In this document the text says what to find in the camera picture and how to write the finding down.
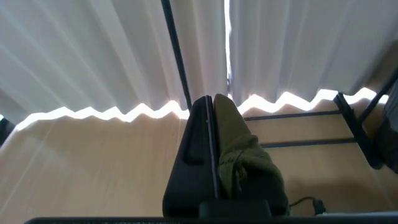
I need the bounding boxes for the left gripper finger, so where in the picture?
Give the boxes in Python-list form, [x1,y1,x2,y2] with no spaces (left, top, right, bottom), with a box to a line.
[162,95,221,218]

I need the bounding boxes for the green printed shirt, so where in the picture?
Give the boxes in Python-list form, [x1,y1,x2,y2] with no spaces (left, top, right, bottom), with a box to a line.
[213,93,292,217]

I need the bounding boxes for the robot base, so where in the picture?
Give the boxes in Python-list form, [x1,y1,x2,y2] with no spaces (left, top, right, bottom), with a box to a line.
[317,211,398,218]

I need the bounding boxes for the black clothes rack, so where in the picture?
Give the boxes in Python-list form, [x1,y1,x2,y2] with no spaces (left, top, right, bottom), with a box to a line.
[160,0,398,170]

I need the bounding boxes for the beige curtain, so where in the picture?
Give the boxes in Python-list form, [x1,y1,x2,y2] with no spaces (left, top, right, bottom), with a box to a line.
[0,0,398,124]

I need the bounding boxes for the black cable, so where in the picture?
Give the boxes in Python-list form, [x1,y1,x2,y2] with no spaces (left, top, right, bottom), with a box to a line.
[289,195,326,216]

